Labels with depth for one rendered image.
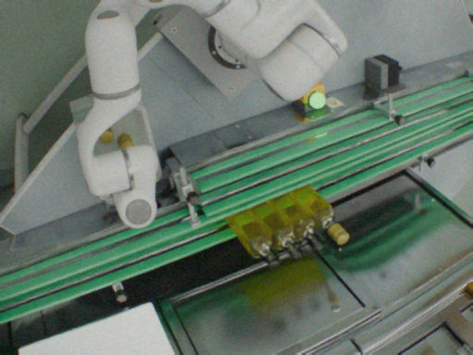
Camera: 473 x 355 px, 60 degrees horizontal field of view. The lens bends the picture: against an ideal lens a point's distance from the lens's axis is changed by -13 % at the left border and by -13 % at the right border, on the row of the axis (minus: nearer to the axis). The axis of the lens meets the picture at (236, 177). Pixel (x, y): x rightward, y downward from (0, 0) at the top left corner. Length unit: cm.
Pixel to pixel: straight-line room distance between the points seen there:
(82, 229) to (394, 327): 81
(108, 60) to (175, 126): 53
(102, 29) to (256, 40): 25
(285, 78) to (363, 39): 68
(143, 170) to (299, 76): 32
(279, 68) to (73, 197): 69
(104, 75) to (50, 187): 55
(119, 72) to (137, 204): 26
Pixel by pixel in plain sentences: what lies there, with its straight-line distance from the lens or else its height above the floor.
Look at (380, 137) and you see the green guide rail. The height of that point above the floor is 93.
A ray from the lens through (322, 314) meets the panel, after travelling 112.
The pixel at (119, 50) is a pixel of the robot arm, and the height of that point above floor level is 112.
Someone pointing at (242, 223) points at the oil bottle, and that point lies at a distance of 113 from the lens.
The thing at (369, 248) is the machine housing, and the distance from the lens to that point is 132.
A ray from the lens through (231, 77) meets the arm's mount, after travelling 109.
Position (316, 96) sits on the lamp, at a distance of 126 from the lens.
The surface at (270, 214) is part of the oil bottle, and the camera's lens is 115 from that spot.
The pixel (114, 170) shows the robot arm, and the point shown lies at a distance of 83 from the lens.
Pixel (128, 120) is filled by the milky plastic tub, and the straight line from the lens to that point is 116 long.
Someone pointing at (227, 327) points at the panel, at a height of 116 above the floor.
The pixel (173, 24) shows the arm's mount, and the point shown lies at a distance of 102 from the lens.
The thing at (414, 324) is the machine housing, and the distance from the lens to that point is 114.
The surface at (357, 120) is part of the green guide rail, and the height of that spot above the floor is 91.
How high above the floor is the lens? 181
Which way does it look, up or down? 50 degrees down
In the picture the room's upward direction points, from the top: 140 degrees clockwise
